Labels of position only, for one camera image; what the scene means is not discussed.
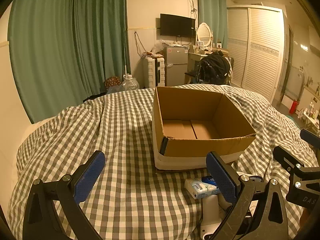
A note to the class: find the black clothes pile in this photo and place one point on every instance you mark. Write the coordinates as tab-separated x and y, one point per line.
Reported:
213	66

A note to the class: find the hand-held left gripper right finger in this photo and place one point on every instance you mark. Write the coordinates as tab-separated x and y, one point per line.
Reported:
221	177

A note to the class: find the clear plastic bag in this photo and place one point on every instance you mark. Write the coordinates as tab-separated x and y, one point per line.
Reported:
158	47

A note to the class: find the white tissue pack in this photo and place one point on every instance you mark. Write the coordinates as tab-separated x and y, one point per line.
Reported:
200	188

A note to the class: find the black wall television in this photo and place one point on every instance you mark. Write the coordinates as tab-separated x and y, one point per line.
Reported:
177	25

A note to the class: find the cardboard box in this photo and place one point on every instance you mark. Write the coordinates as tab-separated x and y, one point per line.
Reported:
190	110

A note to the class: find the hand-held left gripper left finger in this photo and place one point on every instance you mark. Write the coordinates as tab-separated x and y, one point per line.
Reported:
90	177

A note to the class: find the grey checkered blanket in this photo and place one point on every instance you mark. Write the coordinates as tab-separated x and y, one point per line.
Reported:
120	135

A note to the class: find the narrow green curtain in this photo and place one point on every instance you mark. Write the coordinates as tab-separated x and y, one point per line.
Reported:
212	12

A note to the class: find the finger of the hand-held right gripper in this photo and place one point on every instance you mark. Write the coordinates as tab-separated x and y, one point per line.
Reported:
311	137
287	158

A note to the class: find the clear water jug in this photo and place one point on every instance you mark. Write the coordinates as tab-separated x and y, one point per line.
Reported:
130	83

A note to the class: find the patterned round bag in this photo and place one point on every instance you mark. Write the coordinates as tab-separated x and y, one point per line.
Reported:
112	83

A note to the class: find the white dressing table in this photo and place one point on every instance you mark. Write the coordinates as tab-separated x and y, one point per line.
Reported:
193	57

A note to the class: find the small silver fridge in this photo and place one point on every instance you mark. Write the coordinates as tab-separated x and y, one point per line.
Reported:
176	65

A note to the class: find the red fire extinguisher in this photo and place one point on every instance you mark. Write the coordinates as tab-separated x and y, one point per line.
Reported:
294	107

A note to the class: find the side table with bottles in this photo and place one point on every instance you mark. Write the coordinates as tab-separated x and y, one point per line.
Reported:
310	116

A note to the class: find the white louvered wardrobe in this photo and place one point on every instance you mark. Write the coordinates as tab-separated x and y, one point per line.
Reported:
260	52

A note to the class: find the white cream tube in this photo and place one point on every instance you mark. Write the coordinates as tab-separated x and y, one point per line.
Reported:
211	210

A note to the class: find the white oval mirror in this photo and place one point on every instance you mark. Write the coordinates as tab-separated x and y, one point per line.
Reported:
204	33

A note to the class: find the wide green curtain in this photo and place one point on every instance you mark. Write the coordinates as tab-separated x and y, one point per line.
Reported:
67	50

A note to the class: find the white ribbed suitcase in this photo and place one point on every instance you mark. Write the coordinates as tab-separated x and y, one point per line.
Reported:
150	72

